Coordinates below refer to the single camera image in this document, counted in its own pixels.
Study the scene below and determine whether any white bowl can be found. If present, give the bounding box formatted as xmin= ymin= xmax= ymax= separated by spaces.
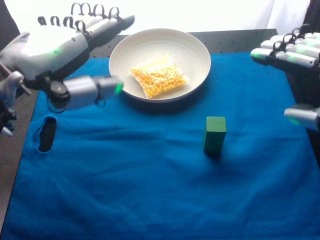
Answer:
xmin=108 ymin=28 xmax=212 ymax=104

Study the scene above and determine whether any blue cloth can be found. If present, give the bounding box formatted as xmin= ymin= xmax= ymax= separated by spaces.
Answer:
xmin=0 ymin=51 xmax=320 ymax=240

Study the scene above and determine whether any bag of yellow corn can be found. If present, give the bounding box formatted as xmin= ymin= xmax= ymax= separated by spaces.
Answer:
xmin=129 ymin=55 xmax=191 ymax=99

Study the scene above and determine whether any green block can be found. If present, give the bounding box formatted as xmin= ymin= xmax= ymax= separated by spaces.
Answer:
xmin=203 ymin=116 xmax=227 ymax=155

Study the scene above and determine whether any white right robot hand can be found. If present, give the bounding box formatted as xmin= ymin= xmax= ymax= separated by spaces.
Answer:
xmin=250 ymin=23 xmax=320 ymax=132

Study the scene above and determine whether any dark curtain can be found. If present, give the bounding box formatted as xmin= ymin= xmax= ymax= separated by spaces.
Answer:
xmin=303 ymin=0 xmax=320 ymax=27
xmin=0 ymin=0 xmax=21 ymax=52

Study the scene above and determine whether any white curtain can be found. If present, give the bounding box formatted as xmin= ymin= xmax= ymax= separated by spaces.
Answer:
xmin=4 ymin=0 xmax=311 ymax=36

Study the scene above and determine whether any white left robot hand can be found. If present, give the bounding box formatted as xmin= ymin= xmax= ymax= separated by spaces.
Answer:
xmin=0 ymin=2 xmax=136 ymax=112

